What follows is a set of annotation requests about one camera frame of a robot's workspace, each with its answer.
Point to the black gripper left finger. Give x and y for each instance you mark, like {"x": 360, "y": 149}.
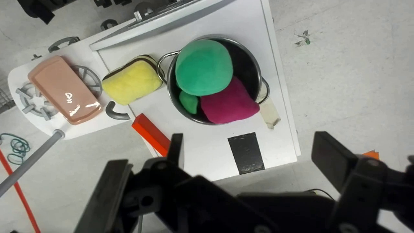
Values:
{"x": 105, "y": 198}

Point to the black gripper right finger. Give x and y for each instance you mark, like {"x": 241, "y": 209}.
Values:
{"x": 340, "y": 166}

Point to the round green plushie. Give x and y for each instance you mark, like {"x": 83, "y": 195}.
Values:
{"x": 203, "y": 66}

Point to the yellow brown-striped sponge plushie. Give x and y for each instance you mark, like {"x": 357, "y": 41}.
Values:
{"x": 131, "y": 82}

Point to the magenta plushie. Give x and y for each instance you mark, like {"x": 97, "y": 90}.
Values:
{"x": 231, "y": 104}

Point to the small green plushie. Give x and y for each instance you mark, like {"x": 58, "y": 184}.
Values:
{"x": 188, "y": 103}

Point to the steel pot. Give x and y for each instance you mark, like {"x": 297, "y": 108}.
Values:
{"x": 247, "y": 65}

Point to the small orange object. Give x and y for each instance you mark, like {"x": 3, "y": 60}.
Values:
{"x": 370, "y": 154}

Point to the orange rectangular block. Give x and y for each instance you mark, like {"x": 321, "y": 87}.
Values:
{"x": 150, "y": 136}

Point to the grey metal pole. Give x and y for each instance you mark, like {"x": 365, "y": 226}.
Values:
{"x": 30, "y": 162}

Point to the white tape piece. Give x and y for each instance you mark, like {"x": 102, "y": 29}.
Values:
{"x": 269, "y": 116}

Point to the black rectangular patch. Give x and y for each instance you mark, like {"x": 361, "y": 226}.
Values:
{"x": 246, "y": 152}

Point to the white toy kitchen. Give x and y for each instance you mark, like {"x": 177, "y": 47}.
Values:
{"x": 207, "y": 147}

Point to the grey toy burner grate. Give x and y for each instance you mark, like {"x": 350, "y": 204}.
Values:
{"x": 91, "y": 77}
{"x": 30, "y": 105}

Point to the pink plastic tray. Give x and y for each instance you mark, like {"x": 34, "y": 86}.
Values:
{"x": 60, "y": 86}

